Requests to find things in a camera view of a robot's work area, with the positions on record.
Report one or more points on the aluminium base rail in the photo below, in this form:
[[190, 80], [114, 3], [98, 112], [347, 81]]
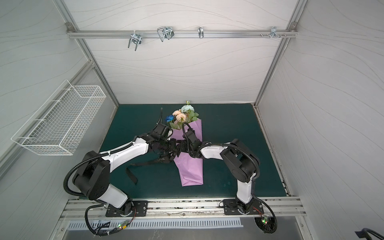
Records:
[[185, 208]]

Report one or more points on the metal u-bolt clamp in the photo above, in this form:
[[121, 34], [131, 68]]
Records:
[[135, 40], [165, 33]]

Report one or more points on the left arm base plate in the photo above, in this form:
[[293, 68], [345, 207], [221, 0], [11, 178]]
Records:
[[139, 207]]

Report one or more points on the aluminium crossbar rail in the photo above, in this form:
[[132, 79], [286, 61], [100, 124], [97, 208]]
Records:
[[179, 34]]

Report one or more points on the white wire basket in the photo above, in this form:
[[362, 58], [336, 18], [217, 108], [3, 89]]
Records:
[[58, 126]]

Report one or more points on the metal U-bolt clamp middle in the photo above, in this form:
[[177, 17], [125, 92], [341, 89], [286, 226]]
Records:
[[165, 33]]

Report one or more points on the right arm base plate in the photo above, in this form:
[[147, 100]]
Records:
[[236, 207]]

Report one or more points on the pink purple wrapping paper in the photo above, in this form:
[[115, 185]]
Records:
[[190, 169]]

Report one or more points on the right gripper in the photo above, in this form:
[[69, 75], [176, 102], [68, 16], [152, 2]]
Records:
[[184, 145]]

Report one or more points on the mint fake flower stem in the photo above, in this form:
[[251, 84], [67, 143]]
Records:
[[189, 111]]

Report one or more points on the blue fake flower stem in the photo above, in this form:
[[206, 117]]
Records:
[[169, 118]]

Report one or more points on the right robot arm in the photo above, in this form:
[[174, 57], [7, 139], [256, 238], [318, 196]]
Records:
[[239, 159]]

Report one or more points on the metal U-bolt clamp left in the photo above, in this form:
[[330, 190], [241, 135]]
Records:
[[135, 40]]

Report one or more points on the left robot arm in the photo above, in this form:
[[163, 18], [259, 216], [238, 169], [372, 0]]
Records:
[[91, 177]]

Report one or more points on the white vent grille strip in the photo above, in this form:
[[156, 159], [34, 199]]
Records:
[[146, 224]]

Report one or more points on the metal bracket clamp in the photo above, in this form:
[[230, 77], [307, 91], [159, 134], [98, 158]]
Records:
[[201, 32]]

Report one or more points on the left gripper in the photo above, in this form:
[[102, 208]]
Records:
[[173, 146]]

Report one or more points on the metal bolt clamp right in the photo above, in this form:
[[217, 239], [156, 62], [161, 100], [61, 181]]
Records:
[[274, 33]]

